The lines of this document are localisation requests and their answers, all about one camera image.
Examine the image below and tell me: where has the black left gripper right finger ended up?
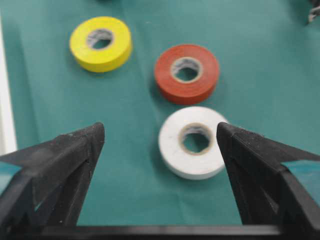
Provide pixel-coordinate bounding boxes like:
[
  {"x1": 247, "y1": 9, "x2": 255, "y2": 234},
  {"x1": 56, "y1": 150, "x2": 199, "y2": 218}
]
[{"x1": 216, "y1": 122, "x2": 320, "y2": 228}]

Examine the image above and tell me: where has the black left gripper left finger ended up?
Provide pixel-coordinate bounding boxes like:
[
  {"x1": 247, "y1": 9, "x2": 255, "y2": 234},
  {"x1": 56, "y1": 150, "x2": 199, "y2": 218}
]
[{"x1": 0, "y1": 122, "x2": 105, "y2": 228}]

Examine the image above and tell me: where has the white plastic case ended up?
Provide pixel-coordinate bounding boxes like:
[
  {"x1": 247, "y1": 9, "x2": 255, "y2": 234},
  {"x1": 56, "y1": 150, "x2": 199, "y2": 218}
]
[{"x1": 0, "y1": 22, "x2": 17, "y2": 156}]

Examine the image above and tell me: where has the white tape roll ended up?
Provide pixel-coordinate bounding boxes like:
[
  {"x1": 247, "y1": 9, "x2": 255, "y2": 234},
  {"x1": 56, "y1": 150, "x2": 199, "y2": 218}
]
[{"x1": 158, "y1": 106, "x2": 228, "y2": 181}]

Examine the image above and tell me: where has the red tape roll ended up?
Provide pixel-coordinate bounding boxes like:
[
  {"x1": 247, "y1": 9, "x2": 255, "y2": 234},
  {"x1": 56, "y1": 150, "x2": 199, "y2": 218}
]
[{"x1": 154, "y1": 44, "x2": 220, "y2": 105}]

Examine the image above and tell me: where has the yellow tape roll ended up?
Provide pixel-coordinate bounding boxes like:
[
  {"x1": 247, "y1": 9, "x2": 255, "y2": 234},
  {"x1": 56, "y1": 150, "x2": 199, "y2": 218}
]
[{"x1": 69, "y1": 16, "x2": 133, "y2": 73}]

